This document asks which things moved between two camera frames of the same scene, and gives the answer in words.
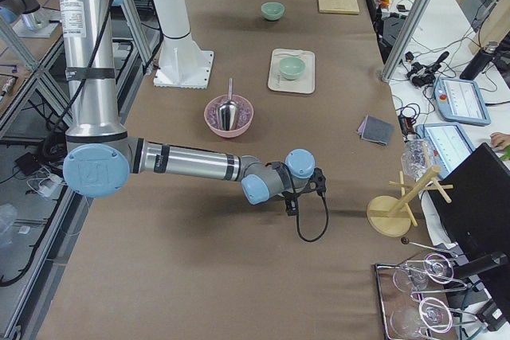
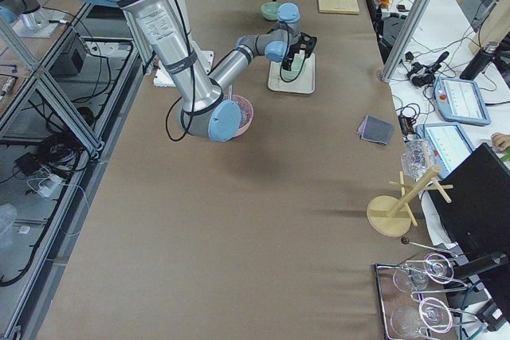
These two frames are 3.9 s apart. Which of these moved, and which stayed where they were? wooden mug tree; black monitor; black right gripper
Moved: black right gripper
Stayed: wooden mug tree; black monitor
